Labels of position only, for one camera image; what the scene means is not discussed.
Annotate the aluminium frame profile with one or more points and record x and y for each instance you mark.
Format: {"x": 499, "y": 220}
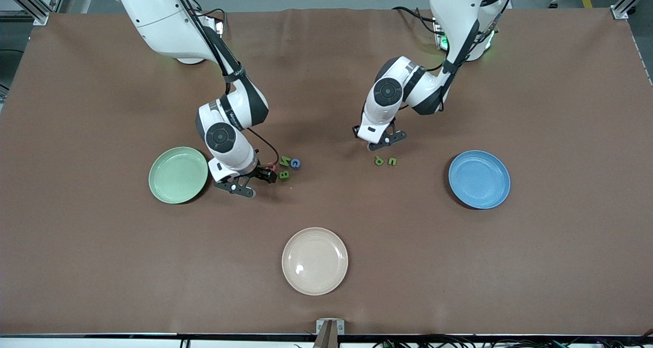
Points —
{"x": 38, "y": 16}
{"x": 622, "y": 11}

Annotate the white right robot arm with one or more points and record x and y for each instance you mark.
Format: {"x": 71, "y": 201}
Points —
{"x": 168, "y": 26}

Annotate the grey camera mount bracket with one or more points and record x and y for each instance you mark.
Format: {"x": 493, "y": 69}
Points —
{"x": 330, "y": 332}

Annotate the green plate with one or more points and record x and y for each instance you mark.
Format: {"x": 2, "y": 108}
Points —
{"x": 178, "y": 175}

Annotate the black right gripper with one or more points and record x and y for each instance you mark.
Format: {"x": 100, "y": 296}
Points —
{"x": 263, "y": 174}

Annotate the beige plate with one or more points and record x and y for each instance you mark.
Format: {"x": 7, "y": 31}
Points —
{"x": 315, "y": 261}

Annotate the green foam letter B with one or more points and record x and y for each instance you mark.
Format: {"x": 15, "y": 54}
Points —
{"x": 284, "y": 174}

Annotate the blue foam letter G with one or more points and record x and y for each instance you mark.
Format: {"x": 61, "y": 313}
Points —
{"x": 295, "y": 163}

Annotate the brown table cover mat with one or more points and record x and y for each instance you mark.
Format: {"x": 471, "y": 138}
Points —
{"x": 326, "y": 210}

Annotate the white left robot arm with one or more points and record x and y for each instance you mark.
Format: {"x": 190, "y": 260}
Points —
{"x": 459, "y": 11}

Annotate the blue plate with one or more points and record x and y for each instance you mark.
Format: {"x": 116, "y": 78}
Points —
{"x": 479, "y": 179}

